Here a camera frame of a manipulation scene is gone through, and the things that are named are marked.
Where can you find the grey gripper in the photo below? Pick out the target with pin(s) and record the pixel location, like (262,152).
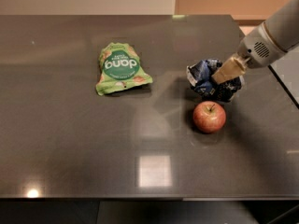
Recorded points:
(254,51)

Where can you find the blue chip bag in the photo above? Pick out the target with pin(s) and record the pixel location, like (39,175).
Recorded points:
(200,75)

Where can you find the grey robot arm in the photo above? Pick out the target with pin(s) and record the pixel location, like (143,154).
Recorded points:
(283,25)

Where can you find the red apple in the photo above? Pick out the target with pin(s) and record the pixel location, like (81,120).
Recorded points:
(209,117)

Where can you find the green dang snack bag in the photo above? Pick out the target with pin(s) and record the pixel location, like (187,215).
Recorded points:
(120,69)

